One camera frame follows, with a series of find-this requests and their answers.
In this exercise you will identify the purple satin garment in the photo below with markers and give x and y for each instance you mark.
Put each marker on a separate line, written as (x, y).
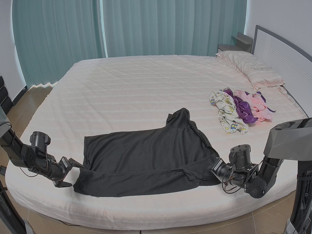
(243, 110)

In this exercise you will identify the cream pillow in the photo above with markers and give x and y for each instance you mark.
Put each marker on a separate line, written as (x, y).
(253, 69)

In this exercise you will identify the grey bedside table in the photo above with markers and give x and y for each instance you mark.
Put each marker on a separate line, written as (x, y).
(234, 46)

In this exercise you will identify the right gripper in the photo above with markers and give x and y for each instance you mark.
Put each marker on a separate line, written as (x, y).
(228, 172)

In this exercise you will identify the black T-shirt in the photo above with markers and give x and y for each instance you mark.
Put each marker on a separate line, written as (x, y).
(146, 160)

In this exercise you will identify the bed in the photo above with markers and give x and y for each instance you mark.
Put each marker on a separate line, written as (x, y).
(136, 91)

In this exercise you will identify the white printed garment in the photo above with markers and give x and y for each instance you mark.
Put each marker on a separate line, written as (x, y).
(226, 106)

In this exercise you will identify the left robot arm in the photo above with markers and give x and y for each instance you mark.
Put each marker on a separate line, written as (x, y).
(17, 152)

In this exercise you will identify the blue-green curtain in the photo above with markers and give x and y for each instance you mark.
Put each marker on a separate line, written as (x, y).
(170, 18)
(58, 28)

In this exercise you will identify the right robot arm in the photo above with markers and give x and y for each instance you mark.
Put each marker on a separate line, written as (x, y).
(285, 138)

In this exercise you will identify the dark grey chest of drawers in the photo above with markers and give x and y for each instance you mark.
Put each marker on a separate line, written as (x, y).
(4, 94)

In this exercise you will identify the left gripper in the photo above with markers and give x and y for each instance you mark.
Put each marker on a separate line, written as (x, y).
(59, 175)

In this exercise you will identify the pink garment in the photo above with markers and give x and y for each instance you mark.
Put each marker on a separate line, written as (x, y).
(258, 106)

